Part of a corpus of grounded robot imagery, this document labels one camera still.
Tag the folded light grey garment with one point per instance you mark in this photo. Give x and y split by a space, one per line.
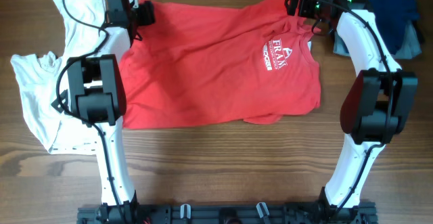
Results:
409 50

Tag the white t-shirt black logo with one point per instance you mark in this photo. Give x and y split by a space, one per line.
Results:
36 77

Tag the folded navy blue shirt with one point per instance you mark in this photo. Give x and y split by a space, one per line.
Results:
391 17

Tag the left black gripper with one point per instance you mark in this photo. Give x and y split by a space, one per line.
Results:
147 14

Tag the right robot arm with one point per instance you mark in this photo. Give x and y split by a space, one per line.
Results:
375 109

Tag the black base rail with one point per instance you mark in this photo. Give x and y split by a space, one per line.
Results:
223 214

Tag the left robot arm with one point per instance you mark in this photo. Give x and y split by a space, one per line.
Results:
90 89

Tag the red t-shirt white print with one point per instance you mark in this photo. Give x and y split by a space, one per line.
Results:
199 65

